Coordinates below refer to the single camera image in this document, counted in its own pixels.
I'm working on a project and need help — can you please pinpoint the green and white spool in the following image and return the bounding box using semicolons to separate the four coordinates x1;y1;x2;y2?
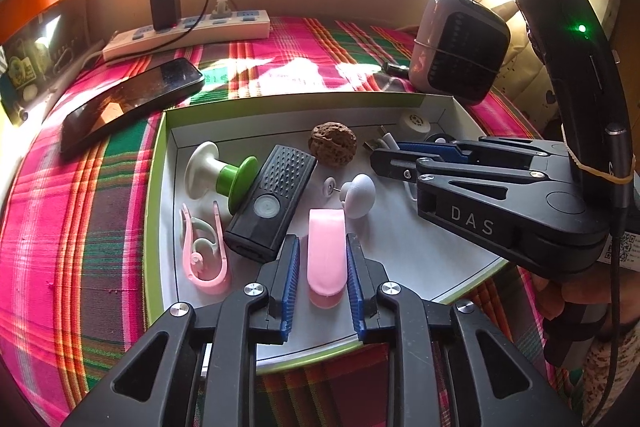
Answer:
187;142;260;217

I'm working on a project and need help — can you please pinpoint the small green patterned card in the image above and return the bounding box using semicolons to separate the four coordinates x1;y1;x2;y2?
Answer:
0;49;38;98

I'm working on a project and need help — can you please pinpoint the white power strip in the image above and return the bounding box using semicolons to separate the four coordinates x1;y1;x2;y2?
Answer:
102;9;272;66

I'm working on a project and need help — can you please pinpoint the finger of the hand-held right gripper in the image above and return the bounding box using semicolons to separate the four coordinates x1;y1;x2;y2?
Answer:
397;136;571;160
370;146;551;182

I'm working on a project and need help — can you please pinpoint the black charger adapter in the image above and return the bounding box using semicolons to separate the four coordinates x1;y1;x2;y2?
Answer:
149;0;181;32

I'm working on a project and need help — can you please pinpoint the black smartphone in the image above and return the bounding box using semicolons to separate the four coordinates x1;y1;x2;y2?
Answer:
59;58;207;160

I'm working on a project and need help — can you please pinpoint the pink and green clip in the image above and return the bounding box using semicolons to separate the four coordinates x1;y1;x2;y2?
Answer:
179;202;233;295

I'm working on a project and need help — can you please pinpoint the small brown walnut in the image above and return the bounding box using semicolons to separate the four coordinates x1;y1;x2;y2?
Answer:
308;122;357;168

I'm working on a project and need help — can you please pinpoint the pink silicone case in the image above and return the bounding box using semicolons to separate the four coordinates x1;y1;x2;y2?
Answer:
306;208;348;310

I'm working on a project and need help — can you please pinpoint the grey heater with black grille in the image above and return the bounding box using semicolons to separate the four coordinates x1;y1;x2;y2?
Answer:
409;0;512;105

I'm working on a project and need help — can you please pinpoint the person's right hand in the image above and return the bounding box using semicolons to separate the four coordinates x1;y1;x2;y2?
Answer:
530;264;621;323

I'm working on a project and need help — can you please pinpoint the small white round cap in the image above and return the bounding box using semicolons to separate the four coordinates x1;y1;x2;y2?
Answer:
398;111;431;140

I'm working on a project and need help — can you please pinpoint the black device with round button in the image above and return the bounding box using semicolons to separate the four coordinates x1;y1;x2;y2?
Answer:
223;144;318;264

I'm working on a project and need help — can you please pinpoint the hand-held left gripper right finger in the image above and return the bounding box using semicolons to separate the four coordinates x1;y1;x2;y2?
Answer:
345;233;583;427

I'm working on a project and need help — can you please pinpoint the yellow rubber band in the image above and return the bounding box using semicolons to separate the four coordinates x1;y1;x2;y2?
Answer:
562;127;633;184

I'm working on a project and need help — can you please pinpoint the green cardboard box tray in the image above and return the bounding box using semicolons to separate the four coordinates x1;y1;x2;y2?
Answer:
142;92;511;375

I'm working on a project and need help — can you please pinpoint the white mushroom-shaped knob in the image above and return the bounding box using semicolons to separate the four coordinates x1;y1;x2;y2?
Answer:
322;173;377;219

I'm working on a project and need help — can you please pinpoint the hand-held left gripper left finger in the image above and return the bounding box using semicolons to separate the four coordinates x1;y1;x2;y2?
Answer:
60;234;301;427

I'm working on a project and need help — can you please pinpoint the white cable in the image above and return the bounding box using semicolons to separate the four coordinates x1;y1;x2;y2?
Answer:
362;127;418;202

